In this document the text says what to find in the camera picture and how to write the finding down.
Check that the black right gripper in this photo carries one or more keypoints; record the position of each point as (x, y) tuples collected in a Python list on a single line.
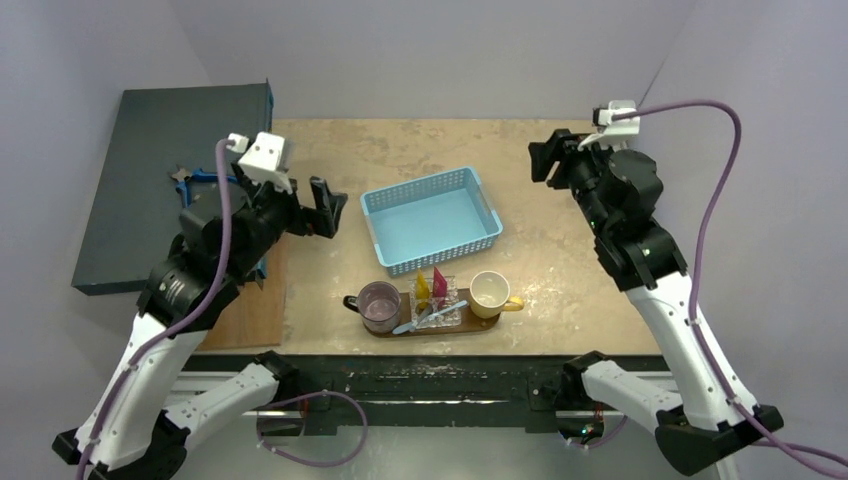
[(563, 166)]

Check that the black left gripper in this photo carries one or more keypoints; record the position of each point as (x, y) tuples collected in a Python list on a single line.
[(302, 216)]

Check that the purple mug with black handle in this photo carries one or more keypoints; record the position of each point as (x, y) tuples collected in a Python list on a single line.
[(379, 306)]

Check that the light blue perforated plastic basket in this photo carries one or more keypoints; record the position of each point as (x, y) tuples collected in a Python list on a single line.
[(430, 220)]

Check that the yellow toothpaste tube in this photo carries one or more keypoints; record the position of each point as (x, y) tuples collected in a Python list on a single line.
[(422, 287)]

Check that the pink toothpaste tube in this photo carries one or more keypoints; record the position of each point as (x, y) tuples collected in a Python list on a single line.
[(439, 284)]

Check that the grey toothbrush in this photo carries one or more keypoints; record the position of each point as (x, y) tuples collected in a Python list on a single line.
[(424, 314)]

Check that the white toothbrush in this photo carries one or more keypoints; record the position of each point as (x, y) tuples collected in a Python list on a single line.
[(406, 328)]

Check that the yellow ceramic mug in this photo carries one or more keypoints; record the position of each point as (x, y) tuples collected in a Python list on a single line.
[(490, 295)]

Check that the dark wooden oval tray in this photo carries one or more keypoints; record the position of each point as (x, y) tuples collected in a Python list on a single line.
[(468, 321)]

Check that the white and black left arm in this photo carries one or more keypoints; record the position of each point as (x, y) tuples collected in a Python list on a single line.
[(133, 433)]

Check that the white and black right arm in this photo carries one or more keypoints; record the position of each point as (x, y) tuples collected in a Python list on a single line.
[(711, 415)]

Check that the light wooden board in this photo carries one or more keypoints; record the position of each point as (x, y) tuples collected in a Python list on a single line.
[(255, 318)]

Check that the dark grey box blue edge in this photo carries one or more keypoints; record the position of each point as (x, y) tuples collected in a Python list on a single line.
[(135, 212)]

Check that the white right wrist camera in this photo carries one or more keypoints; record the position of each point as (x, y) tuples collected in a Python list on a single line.
[(612, 133)]

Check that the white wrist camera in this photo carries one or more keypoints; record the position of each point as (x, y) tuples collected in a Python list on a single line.
[(264, 160), (612, 133)]

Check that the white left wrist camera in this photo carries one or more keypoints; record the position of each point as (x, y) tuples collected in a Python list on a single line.
[(264, 160)]

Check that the blue handled pliers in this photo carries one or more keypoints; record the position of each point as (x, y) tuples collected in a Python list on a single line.
[(184, 179)]

